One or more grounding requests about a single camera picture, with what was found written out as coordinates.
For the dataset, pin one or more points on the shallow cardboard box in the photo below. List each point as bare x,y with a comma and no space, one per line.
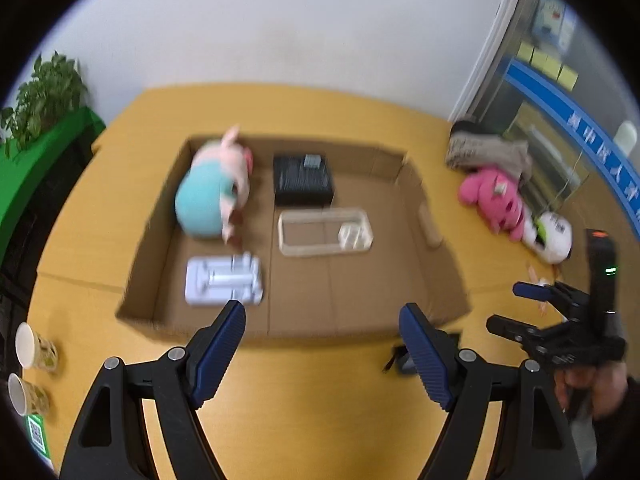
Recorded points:
350,300

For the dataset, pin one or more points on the blue sign banner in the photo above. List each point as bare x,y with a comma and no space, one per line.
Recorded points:
550,97

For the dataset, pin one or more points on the green cloth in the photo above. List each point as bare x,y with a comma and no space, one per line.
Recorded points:
40,160

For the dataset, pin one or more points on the blue and white poster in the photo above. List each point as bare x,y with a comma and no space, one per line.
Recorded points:
552,22

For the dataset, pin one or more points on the large green potted plant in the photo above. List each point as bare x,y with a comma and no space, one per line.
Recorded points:
45,90

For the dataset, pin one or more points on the printed paper cup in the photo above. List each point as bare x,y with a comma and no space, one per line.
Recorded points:
32,347
25,395

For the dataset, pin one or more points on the pink plush toy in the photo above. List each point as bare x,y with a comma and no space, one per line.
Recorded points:
492,197

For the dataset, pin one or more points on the small black device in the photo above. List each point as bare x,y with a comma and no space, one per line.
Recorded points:
402,361

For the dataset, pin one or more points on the yellow sticky note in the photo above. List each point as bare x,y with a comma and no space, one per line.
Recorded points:
567,77
539,59
552,66
525,52

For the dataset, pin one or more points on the person's right hand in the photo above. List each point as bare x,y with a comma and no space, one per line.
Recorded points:
612,390

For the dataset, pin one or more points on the black rectangular battery pack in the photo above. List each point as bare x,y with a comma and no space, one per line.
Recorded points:
302,182

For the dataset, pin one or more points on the white rounded object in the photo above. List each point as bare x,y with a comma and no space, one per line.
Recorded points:
626,136

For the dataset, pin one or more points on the white blister pack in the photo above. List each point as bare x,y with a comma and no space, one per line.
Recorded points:
220,280

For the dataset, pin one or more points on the green code sticker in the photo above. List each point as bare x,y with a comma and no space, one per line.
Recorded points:
37,435

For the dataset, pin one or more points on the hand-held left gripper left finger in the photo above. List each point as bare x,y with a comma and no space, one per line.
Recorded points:
220,355

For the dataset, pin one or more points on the person's right forearm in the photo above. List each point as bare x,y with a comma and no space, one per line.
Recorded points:
620,440

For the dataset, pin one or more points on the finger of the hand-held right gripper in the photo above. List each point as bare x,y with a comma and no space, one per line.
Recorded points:
510,330
532,290

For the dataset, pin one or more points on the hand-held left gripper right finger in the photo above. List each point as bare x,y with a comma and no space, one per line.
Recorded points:
425,355

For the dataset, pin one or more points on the clear phone case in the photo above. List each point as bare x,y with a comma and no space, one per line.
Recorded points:
357,237

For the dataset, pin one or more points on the grey printed cloth bag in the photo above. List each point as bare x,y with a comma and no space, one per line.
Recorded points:
480,147

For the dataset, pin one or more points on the pink and blue pig plush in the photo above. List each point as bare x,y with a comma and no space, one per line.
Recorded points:
200,205

